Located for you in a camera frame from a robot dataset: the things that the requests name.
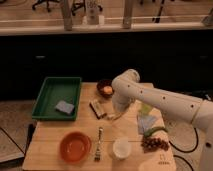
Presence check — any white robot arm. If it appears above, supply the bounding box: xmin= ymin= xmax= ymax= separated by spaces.
xmin=112 ymin=69 xmax=213 ymax=171

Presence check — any light green cup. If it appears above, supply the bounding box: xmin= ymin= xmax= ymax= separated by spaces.
xmin=140 ymin=103 xmax=153 ymax=115

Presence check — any brown chocolate bar box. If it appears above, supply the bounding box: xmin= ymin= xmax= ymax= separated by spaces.
xmin=89 ymin=99 xmax=107 ymax=119

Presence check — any bunch of dark grapes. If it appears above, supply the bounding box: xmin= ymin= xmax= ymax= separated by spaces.
xmin=141 ymin=137 xmax=169 ymax=153

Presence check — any green plastic tray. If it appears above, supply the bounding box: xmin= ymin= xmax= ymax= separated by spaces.
xmin=32 ymin=77 xmax=82 ymax=121

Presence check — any blue sponge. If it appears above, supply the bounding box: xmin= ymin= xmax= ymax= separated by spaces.
xmin=55 ymin=101 xmax=75 ymax=114

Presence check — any black office chair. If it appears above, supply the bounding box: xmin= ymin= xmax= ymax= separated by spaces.
xmin=32 ymin=0 xmax=60 ymax=12

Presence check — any white cup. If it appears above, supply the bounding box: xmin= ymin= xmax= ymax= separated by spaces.
xmin=112 ymin=137 xmax=131 ymax=160

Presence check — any light blue cloth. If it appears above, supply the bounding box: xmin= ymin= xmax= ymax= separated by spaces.
xmin=137 ymin=115 xmax=157 ymax=135

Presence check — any green pepper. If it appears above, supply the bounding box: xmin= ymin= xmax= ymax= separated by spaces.
xmin=143 ymin=126 xmax=168 ymax=138

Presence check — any metal fork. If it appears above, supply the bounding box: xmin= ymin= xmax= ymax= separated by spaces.
xmin=94 ymin=127 xmax=103 ymax=162

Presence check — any red bowl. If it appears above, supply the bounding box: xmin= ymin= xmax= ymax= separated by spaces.
xmin=59 ymin=131 xmax=92 ymax=164

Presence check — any orange item in bowl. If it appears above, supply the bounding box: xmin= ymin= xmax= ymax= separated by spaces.
xmin=103 ymin=86 xmax=113 ymax=94

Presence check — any black cable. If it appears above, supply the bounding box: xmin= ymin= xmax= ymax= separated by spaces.
xmin=168 ymin=126 xmax=200 ymax=154

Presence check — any yellow banana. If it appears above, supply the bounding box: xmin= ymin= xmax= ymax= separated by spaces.
xmin=107 ymin=113 xmax=122 ymax=120

